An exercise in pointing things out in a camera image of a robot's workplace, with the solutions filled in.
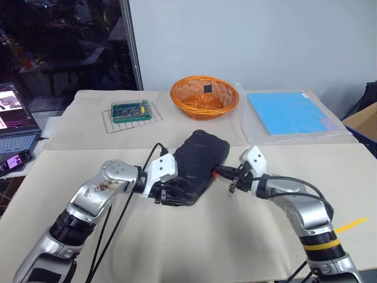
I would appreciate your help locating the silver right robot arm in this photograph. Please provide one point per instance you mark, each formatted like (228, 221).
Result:
(309, 212)

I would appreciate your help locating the narrow beige table sheet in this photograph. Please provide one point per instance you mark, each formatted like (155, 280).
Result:
(88, 118)

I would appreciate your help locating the green circuit board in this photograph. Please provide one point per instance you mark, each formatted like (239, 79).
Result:
(131, 112)

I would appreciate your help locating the metal frame post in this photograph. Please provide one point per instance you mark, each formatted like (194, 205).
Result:
(132, 44)

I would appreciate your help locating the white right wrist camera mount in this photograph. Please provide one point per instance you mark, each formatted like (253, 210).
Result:
(254, 160)

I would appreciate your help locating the small black square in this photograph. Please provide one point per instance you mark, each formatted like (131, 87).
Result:
(208, 88)

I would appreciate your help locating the black smartphone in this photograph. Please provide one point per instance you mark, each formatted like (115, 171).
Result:
(16, 160)

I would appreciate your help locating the blue sheet in plastic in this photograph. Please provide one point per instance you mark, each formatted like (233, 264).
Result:
(250, 129)

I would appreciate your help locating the open laptop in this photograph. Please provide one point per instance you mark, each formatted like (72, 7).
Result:
(14, 123)

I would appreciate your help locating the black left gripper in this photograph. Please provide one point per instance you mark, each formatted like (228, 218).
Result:
(166, 188)

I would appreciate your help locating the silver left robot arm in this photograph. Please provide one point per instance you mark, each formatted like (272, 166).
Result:
(94, 194)

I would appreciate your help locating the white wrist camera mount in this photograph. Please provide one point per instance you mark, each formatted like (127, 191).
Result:
(254, 160)
(162, 171)

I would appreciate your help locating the black bag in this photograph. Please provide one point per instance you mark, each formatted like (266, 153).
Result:
(369, 94)

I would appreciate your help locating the orange woven basket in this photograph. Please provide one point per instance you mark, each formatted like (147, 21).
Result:
(203, 103)

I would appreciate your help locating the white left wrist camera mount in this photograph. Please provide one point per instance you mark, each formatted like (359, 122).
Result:
(162, 171)

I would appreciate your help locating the yellow floor tape strip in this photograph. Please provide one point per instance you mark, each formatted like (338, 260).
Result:
(352, 225)

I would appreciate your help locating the black plastic tool case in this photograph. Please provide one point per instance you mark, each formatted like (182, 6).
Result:
(200, 159)

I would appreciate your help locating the cardboard box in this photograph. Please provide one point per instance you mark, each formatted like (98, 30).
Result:
(363, 121)

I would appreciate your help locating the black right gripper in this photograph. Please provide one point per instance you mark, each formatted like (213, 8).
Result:
(243, 178)

